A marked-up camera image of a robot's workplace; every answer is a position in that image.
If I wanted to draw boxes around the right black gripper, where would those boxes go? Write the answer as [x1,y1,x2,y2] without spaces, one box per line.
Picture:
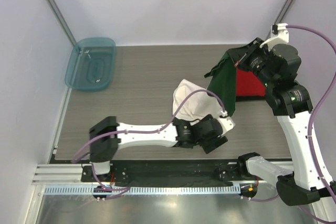
[229,37,276,88]

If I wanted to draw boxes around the white and green t-shirt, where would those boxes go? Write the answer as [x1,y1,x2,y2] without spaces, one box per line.
[172,46,248,121]

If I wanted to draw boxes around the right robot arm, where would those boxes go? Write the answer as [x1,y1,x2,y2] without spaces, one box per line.
[232,38,335,206]

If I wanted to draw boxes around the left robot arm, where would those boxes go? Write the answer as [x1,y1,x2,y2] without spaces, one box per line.
[89,114,235,182]

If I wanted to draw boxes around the folded red t-shirt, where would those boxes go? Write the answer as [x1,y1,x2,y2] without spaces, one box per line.
[236,69,265,97]

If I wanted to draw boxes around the teal plastic bin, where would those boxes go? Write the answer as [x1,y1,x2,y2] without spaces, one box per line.
[65,37,117,92]

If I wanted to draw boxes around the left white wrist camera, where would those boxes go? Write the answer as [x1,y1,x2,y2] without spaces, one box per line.
[217,111,235,135]

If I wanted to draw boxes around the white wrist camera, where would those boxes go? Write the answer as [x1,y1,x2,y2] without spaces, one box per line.
[217,111,235,135]
[259,23,289,51]

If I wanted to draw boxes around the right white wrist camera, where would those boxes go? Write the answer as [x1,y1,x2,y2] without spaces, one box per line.
[259,23,289,51]

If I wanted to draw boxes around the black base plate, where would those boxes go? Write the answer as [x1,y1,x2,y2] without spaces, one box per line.
[95,159,259,185]

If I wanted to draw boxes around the white slotted cable duct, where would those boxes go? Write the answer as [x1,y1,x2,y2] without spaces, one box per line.
[44,184,240,195]

